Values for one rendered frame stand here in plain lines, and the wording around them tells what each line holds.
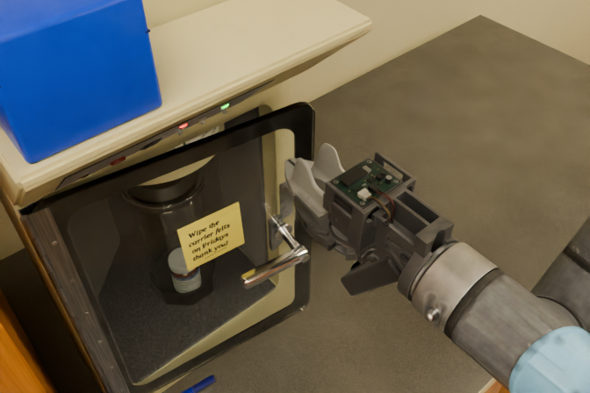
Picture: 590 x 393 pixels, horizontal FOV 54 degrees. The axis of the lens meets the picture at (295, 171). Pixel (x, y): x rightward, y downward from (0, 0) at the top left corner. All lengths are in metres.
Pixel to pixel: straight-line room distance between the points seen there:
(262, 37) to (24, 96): 0.21
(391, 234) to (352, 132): 0.77
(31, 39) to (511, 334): 0.40
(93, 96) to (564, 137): 1.16
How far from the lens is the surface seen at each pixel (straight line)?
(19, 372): 0.57
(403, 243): 0.53
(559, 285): 0.59
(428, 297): 0.52
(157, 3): 0.52
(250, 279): 0.69
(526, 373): 0.50
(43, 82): 0.38
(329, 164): 0.62
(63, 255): 0.60
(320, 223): 0.59
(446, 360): 0.96
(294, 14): 0.53
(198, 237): 0.66
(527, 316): 0.50
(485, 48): 1.65
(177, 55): 0.48
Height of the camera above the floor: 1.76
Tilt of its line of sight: 44 degrees down
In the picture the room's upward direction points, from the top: straight up
